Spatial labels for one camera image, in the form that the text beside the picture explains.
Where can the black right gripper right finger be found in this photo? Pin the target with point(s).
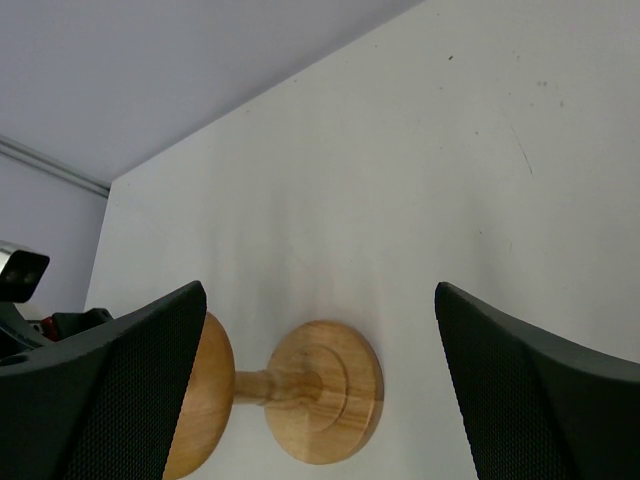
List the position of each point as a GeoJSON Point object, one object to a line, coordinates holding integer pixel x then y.
{"type": "Point", "coordinates": [535, 405]}

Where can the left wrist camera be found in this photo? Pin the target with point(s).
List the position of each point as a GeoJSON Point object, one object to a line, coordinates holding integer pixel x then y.
{"type": "Point", "coordinates": [21, 271]}

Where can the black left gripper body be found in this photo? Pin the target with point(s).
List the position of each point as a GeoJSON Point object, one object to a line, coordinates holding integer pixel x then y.
{"type": "Point", "coordinates": [19, 335]}

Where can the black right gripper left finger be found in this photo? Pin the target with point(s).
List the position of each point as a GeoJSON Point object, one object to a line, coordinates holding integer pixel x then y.
{"type": "Point", "coordinates": [103, 403]}

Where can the wooden hat stand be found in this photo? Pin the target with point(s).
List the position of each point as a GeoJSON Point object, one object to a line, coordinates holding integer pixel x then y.
{"type": "Point", "coordinates": [322, 393]}

